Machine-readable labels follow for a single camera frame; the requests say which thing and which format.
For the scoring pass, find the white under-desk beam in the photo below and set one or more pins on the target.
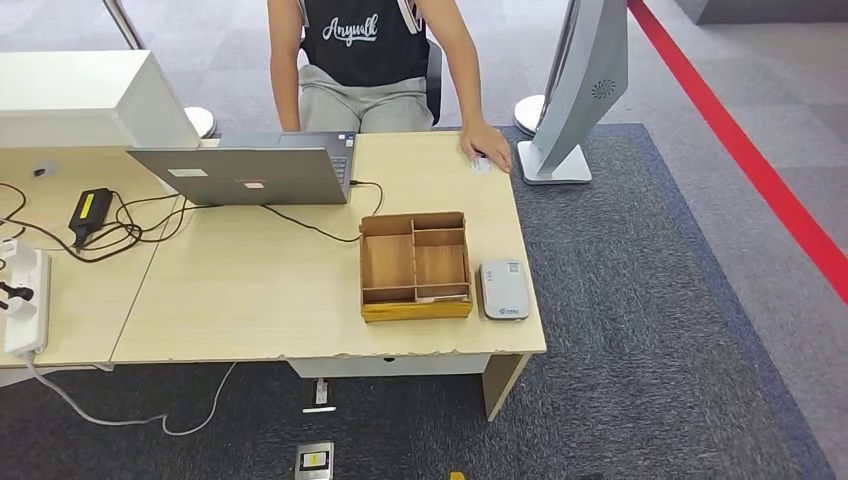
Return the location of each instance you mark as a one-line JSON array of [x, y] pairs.
[[397, 366]]

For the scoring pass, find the round white stand base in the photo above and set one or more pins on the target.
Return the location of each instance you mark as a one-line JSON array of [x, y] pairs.
[[201, 121], [526, 115]]

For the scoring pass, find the white box housing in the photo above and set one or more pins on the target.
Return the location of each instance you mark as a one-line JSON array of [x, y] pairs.
[[66, 96]]

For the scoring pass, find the grey kiosk display stand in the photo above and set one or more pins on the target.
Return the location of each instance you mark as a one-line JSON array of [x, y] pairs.
[[583, 79]]

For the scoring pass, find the grey laptop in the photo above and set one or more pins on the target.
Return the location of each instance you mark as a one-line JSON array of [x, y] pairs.
[[245, 175]]

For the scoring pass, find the person's left hand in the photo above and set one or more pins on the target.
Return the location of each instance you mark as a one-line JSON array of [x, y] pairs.
[[484, 142]]

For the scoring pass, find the dark grey carpet mat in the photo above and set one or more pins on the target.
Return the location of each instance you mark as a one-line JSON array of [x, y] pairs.
[[629, 265]]

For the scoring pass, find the person's left forearm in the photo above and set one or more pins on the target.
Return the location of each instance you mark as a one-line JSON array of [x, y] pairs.
[[464, 73]]

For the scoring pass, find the black power adapter yellow label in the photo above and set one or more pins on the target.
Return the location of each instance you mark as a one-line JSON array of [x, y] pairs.
[[90, 210]]

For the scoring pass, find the wooden compartment box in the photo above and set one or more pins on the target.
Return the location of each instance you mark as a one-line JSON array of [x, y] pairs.
[[387, 262]]

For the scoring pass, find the silver floor socket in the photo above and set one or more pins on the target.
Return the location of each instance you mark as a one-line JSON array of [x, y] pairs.
[[314, 460]]

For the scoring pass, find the person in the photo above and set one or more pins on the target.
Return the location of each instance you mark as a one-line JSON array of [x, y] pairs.
[[364, 53]]

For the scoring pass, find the white power strip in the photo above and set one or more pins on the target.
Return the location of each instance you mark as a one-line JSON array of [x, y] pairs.
[[30, 321]]

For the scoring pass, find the grey white card reader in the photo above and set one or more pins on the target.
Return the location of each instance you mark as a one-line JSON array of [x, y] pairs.
[[505, 291]]

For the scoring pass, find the white ID card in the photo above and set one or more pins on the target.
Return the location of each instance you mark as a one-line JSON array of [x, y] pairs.
[[480, 166]]

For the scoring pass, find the metal pole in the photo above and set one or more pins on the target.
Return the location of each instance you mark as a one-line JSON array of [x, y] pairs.
[[123, 23]]

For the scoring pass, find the wooden desk leg panel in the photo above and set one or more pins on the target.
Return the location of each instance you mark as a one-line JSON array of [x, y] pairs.
[[500, 387]]

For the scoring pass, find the white room key card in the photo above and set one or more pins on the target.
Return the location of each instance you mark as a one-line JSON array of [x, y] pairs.
[[440, 299]]

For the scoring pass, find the black plug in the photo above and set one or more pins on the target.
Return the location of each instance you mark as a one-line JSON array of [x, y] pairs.
[[18, 291]]

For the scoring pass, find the grey low platform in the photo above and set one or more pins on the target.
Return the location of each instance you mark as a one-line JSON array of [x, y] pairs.
[[762, 10]]

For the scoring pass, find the person's right forearm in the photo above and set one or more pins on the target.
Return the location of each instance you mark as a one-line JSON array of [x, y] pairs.
[[286, 99]]

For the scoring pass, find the small white floor fitting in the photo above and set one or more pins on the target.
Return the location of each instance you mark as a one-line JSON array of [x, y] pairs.
[[321, 393]]

